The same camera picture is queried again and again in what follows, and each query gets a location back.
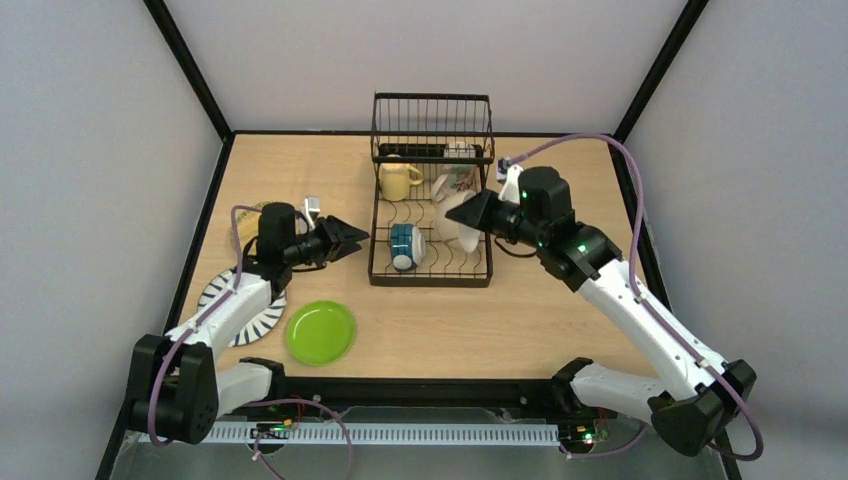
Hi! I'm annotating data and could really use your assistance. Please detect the black wire dish rack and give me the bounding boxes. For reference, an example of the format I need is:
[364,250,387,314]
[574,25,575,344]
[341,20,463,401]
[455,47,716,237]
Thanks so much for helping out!
[367,92,495,288]

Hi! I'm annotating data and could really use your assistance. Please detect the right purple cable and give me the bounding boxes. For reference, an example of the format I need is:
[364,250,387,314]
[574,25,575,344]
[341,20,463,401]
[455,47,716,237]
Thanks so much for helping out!
[503,133,764,462]

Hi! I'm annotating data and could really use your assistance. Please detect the green plastic plate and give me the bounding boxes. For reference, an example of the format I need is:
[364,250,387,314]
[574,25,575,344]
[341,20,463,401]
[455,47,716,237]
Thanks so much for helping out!
[284,300,357,367]

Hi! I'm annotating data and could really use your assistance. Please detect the white slotted cable duct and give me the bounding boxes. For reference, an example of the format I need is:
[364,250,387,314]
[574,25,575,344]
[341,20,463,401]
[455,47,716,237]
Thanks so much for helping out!
[198,421,561,446]

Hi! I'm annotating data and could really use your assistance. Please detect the purple cable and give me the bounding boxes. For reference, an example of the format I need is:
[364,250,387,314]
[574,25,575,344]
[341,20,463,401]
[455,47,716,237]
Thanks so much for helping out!
[503,133,764,462]
[146,205,356,480]

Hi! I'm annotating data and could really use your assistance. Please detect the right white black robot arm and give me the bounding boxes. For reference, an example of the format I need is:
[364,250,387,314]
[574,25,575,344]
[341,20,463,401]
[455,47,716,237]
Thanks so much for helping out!
[446,167,756,457]

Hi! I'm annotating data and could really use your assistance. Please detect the yellow ceramic mug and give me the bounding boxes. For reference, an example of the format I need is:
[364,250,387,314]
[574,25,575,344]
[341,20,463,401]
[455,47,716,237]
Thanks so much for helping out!
[377,154,424,202]

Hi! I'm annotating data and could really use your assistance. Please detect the woven bamboo plate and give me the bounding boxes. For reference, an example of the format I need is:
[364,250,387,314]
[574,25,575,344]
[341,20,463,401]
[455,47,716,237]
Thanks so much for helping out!
[226,201,271,251]

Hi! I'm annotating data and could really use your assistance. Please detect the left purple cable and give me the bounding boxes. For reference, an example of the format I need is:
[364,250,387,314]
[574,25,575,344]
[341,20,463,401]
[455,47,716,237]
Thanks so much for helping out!
[146,205,356,480]

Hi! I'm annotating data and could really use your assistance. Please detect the blue striped white plate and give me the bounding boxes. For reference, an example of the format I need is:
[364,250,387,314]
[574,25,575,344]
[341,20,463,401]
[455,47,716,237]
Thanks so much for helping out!
[196,267,288,347]

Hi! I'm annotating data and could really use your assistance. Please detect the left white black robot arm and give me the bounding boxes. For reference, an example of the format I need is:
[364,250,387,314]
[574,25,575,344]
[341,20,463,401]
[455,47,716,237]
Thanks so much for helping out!
[125,202,369,447]

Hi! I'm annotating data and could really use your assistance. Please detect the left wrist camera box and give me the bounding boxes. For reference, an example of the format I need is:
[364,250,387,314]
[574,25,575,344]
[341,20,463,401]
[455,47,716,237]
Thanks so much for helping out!
[301,195,321,231]

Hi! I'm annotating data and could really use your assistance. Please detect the plain white bowl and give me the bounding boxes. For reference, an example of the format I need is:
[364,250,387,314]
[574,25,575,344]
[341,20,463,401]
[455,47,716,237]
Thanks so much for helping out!
[433,190,481,253]

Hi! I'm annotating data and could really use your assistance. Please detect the black rimmed white bowl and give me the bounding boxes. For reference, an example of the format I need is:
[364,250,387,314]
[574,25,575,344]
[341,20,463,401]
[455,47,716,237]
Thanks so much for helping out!
[389,223,427,272]

